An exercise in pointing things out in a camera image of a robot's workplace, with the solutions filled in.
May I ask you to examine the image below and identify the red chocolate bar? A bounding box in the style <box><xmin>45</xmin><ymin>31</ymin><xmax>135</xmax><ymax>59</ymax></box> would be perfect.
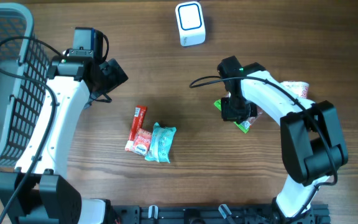
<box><xmin>124</xmin><ymin>105</ymin><xmax>147</xmax><ymax>151</ymax></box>

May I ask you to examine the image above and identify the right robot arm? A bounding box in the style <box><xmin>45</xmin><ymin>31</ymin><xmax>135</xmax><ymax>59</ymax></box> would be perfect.
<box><xmin>217</xmin><ymin>56</ymin><xmax>348</xmax><ymax>222</ymax></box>

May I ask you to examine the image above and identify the grey plastic shopping basket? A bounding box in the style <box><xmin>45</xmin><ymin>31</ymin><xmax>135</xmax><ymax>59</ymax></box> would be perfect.
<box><xmin>0</xmin><ymin>3</ymin><xmax>50</xmax><ymax>167</ymax></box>

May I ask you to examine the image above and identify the teal candy bag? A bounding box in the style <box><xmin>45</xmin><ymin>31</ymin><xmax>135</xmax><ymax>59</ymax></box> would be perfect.
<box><xmin>145</xmin><ymin>123</ymin><xmax>177</xmax><ymax>163</ymax></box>

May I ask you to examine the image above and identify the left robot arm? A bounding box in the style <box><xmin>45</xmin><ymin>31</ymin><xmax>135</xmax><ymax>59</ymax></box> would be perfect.
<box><xmin>0</xmin><ymin>27</ymin><xmax>127</xmax><ymax>223</ymax></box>

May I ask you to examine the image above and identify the cup noodles container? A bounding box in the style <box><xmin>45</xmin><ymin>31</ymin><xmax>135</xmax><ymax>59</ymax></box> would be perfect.
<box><xmin>281</xmin><ymin>81</ymin><xmax>309</xmax><ymax>98</ymax></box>

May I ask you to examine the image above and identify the white barcode scanner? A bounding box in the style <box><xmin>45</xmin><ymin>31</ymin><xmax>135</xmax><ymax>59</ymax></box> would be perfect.
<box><xmin>175</xmin><ymin>1</ymin><xmax>206</xmax><ymax>47</ymax></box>

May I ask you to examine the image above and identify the red orange snack packet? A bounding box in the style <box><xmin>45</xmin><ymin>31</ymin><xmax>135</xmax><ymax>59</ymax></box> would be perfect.
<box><xmin>131</xmin><ymin>128</ymin><xmax>152</xmax><ymax>156</ymax></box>

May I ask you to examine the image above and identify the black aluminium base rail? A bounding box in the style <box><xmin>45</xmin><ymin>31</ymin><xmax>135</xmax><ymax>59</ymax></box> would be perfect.
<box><xmin>104</xmin><ymin>203</ymin><xmax>331</xmax><ymax>224</ymax></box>

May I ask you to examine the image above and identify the green gummy candy bag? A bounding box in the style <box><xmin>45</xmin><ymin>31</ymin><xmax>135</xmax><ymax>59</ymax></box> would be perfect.
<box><xmin>214</xmin><ymin>100</ymin><xmax>264</xmax><ymax>134</ymax></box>

